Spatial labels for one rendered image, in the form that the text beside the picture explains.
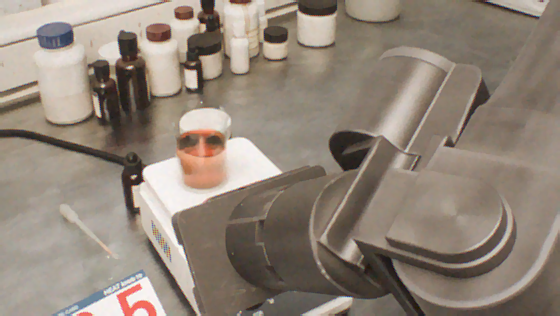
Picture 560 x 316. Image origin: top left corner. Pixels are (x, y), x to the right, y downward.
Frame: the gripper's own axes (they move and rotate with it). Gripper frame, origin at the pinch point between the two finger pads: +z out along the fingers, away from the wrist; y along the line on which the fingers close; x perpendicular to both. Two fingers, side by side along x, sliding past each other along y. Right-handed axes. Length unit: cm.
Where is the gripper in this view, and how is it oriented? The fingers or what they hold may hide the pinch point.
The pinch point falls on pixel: (218, 241)
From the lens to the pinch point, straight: 45.6
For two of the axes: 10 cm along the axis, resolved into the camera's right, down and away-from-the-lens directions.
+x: 3.1, 9.5, -0.8
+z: -3.7, 2.0, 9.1
